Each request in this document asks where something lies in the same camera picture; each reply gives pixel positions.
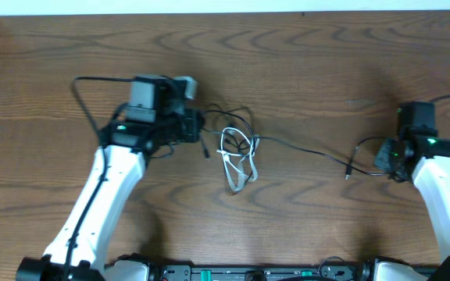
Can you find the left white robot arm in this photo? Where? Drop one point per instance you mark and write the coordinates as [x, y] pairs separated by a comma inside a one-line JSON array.
[[156, 115]]

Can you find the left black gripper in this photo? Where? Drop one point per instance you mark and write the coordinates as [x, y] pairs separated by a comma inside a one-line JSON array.
[[193, 126]]

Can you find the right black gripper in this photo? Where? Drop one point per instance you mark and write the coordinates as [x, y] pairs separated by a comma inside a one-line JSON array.
[[386, 157]]

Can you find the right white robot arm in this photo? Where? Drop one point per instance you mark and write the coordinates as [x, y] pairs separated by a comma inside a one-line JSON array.
[[419, 156]]

